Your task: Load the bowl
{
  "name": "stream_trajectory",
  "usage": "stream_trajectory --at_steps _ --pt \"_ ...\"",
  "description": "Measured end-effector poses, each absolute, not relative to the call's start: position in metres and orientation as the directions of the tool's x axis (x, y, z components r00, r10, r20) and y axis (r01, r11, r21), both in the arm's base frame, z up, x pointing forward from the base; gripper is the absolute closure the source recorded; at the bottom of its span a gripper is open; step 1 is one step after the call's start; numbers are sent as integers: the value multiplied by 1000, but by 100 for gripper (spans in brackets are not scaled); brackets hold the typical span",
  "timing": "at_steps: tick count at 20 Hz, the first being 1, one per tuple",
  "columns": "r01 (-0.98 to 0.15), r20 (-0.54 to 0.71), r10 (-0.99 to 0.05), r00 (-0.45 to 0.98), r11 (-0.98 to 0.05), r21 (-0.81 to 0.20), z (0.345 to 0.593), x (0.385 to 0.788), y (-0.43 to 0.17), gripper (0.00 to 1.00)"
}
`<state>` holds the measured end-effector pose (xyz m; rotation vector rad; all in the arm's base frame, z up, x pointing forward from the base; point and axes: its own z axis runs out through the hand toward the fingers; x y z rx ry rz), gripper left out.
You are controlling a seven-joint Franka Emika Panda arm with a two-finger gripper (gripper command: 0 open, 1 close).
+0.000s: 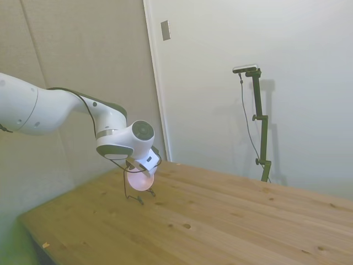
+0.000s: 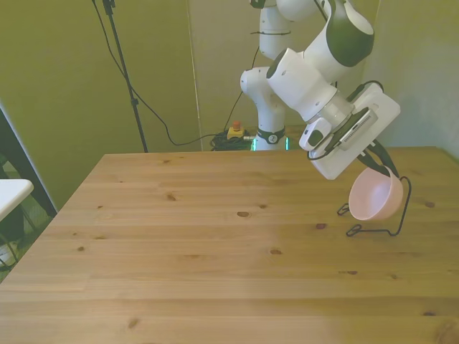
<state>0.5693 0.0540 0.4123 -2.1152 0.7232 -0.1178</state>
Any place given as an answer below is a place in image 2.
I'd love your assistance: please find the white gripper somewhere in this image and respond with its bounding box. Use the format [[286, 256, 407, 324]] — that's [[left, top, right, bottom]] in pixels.
[[308, 84, 402, 181]]

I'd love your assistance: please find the pink bowl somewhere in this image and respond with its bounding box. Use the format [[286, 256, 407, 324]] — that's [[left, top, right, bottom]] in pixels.
[[348, 166, 403, 221]]

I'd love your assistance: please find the yellow emergency stop box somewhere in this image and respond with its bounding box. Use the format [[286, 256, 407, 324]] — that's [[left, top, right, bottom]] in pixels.
[[227, 120, 246, 141]]

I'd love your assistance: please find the black tripod pole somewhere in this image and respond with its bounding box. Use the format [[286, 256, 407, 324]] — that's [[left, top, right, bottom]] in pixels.
[[102, 0, 149, 153]]

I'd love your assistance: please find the white side table top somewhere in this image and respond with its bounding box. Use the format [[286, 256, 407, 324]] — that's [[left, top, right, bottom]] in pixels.
[[0, 178, 35, 224]]

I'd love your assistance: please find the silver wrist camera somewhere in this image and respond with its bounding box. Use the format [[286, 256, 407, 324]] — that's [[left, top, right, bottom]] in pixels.
[[335, 108, 380, 147]]

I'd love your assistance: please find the black wire bowl rack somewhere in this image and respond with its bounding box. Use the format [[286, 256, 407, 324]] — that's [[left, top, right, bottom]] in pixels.
[[336, 175, 412, 237]]

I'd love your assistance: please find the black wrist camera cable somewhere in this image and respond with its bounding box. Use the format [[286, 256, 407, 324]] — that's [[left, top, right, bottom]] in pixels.
[[307, 0, 387, 161]]

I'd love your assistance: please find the black emergency stop cable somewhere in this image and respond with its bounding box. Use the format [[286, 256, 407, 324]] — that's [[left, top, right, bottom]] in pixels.
[[227, 45, 261, 132]]

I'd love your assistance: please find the coiled black cable bundle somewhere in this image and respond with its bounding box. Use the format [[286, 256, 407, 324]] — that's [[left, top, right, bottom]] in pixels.
[[209, 130, 257, 152]]

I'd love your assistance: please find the black tripod camera cable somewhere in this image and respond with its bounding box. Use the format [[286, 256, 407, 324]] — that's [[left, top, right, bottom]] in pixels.
[[91, 0, 216, 146]]

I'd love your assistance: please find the dark metal frame post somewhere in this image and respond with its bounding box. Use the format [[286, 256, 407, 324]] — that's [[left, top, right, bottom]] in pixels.
[[0, 102, 59, 218]]

